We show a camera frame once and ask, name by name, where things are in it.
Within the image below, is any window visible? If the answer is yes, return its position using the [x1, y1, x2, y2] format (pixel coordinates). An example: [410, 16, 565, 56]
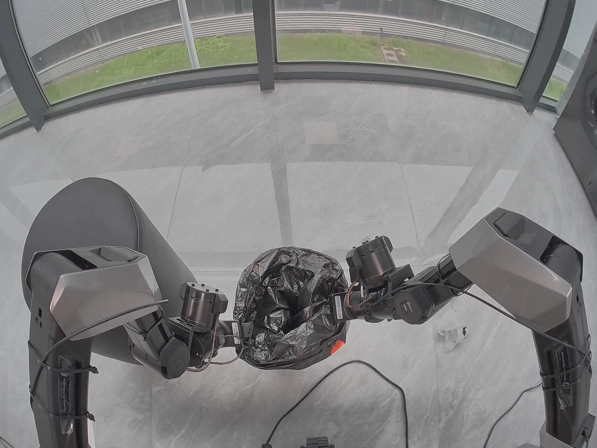
[0, 0, 597, 140]

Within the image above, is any dark grey round chair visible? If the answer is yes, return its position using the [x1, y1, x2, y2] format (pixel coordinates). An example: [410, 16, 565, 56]
[21, 178, 188, 367]

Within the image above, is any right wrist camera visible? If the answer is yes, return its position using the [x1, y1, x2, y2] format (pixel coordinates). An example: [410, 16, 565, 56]
[345, 246, 363, 276]

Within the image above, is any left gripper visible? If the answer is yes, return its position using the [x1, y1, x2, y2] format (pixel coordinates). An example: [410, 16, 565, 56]
[217, 319, 255, 350]

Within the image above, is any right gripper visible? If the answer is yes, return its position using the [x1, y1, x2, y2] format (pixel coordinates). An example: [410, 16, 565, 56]
[332, 291, 374, 322]

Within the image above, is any black plastic bag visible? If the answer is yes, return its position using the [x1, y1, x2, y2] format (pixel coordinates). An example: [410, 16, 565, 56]
[232, 245, 350, 371]

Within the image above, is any white paper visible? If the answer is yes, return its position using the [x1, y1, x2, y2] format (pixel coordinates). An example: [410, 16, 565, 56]
[437, 326, 468, 350]

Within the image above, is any dark grey washing machine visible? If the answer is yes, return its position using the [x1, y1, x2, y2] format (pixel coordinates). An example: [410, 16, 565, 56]
[553, 31, 597, 213]

